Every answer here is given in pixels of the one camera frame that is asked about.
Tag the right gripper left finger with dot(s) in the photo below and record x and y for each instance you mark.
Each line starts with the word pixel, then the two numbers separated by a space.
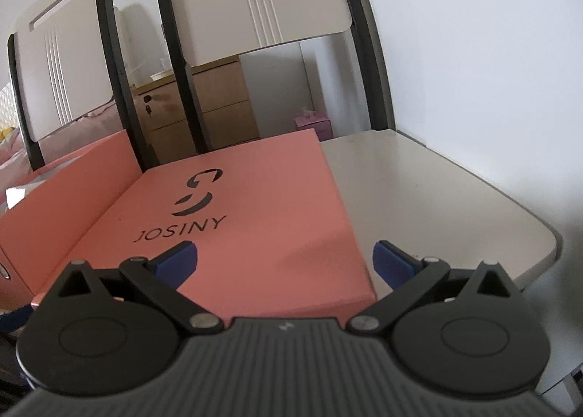
pixel 155 282

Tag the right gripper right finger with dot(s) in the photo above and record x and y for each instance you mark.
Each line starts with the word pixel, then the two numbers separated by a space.
pixel 410 280

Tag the pink box lid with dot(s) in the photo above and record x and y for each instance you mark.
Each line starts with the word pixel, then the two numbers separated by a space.
pixel 272 235

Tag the open pink storage box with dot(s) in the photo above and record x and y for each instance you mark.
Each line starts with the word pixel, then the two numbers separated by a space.
pixel 41 230

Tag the pink tissue box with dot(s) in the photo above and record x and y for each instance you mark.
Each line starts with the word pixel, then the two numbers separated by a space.
pixel 317 121

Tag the bed with pink bedding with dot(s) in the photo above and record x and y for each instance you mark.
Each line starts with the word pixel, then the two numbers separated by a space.
pixel 15 165

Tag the left white chair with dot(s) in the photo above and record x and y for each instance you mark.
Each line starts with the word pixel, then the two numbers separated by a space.
pixel 65 61

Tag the white chair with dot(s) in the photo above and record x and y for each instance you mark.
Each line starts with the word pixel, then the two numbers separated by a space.
pixel 65 61
pixel 199 32

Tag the right white chair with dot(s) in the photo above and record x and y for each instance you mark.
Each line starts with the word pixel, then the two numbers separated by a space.
pixel 199 32

